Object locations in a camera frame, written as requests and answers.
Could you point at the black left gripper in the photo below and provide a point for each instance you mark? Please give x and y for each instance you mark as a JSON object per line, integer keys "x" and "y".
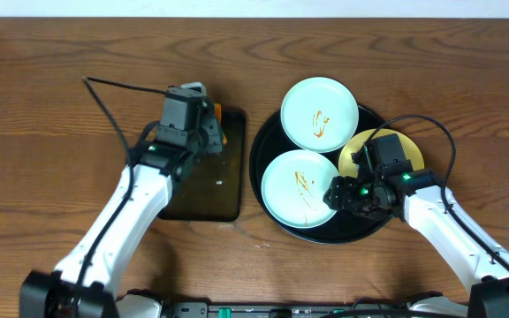
{"x": 213, "y": 131}

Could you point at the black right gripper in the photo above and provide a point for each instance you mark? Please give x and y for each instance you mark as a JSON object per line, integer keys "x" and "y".
{"x": 340, "y": 197}

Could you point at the yellow plate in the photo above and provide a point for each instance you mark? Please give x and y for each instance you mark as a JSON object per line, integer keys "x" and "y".
{"x": 346, "y": 166}

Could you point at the mint green plate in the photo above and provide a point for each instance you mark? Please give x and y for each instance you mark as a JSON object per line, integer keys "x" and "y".
{"x": 319, "y": 114}
{"x": 293, "y": 186}

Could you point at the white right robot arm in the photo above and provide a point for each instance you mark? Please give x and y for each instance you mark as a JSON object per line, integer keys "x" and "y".
{"x": 420, "y": 199}

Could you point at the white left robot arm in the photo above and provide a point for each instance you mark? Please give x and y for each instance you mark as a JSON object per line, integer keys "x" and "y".
{"x": 85, "y": 283}

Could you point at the round black tray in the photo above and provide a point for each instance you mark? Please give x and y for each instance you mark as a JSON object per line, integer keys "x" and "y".
{"x": 272, "y": 141}

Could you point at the rectangular black water tray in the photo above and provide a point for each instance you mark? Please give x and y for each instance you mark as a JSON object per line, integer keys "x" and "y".
{"x": 213, "y": 190}

